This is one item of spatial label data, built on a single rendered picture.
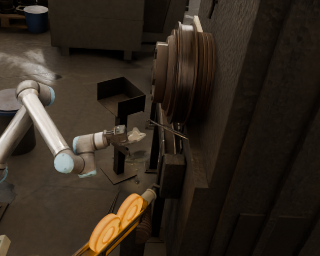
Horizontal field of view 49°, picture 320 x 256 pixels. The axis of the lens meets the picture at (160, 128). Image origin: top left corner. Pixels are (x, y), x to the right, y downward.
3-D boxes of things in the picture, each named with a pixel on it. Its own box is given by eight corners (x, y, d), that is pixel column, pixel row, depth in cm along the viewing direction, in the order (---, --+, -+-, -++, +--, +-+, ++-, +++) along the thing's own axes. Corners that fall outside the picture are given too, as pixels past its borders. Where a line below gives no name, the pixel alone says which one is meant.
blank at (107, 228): (123, 210, 138) (116, 205, 139) (96, 233, 126) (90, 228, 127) (119, 236, 146) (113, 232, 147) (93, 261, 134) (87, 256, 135)
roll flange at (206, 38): (193, 93, 198) (209, 10, 170) (203, 147, 160) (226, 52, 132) (176, 92, 197) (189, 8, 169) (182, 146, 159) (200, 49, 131)
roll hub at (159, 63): (160, 84, 183) (166, 32, 166) (161, 115, 160) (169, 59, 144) (149, 83, 182) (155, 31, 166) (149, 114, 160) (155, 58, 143)
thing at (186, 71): (176, 92, 197) (189, 8, 169) (182, 146, 159) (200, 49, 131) (164, 91, 196) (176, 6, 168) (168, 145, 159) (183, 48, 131)
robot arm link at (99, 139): (98, 153, 183) (100, 141, 191) (107, 152, 183) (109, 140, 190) (93, 140, 178) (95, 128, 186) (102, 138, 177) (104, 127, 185)
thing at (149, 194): (155, 202, 163) (157, 192, 160) (144, 213, 156) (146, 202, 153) (145, 195, 165) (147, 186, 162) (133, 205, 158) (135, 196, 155)
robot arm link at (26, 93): (16, 70, 191) (72, 161, 162) (33, 76, 202) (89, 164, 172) (3, 85, 194) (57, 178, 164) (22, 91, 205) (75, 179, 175)
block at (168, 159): (179, 188, 182) (186, 153, 168) (180, 200, 175) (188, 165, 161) (158, 187, 181) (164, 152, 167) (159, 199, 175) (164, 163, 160)
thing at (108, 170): (119, 155, 281) (124, 75, 238) (137, 176, 265) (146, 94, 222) (96, 164, 270) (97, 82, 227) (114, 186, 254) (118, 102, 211)
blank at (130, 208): (145, 190, 149) (139, 186, 151) (123, 210, 138) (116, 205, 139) (140, 216, 158) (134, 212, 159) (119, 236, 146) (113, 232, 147)
